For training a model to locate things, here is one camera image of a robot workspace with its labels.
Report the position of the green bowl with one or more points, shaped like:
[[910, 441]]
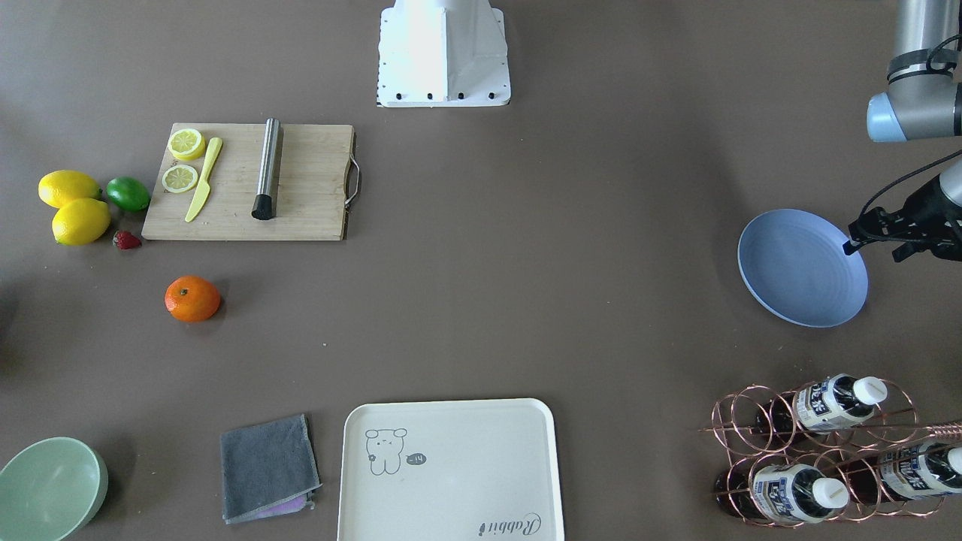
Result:
[[51, 489]]

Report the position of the front tea bottle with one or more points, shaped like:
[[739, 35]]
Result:
[[780, 494]]

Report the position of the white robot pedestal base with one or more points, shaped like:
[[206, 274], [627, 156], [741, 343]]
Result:
[[443, 54]]

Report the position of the lower lemon slice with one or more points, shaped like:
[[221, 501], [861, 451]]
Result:
[[186, 144]]

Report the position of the upper lemon slice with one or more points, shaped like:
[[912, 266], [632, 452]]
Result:
[[179, 178]]

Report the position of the grey folded cloth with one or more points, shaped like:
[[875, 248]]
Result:
[[267, 470]]

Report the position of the copper wire bottle rack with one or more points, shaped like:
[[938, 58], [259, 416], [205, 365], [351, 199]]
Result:
[[843, 449]]

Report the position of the whole lemon outer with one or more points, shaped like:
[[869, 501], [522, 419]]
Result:
[[61, 187]]

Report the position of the cream rabbit tray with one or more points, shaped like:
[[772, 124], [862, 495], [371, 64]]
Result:
[[451, 470]]

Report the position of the yellow plastic knife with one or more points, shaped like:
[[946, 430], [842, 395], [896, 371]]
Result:
[[202, 189]]

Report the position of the orange mandarin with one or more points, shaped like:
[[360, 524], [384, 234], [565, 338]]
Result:
[[190, 298]]

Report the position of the blue round plate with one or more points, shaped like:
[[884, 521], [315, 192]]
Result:
[[793, 263]]

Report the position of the lemon slice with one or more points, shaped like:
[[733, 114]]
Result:
[[186, 144], [179, 178]]

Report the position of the whole lemon near strawberry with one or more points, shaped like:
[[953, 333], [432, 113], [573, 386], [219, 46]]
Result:
[[81, 221]]

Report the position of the wooden cutting board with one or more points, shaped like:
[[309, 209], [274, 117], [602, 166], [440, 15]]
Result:
[[312, 187]]

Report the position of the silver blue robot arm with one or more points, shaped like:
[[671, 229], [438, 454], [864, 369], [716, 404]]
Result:
[[922, 100]]

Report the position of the tea bottle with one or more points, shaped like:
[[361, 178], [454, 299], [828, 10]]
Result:
[[917, 472], [780, 494], [837, 402]]

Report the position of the steel muddler black tip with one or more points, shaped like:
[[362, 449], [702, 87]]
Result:
[[266, 198]]

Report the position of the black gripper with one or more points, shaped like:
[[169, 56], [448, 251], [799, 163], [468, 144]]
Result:
[[925, 204]]

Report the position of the green lime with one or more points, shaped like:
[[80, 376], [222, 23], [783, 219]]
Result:
[[128, 194]]

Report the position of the red strawberry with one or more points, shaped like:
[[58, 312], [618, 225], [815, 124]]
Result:
[[125, 240]]

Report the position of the back tea bottle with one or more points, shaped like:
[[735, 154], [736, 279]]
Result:
[[837, 402], [917, 472]]

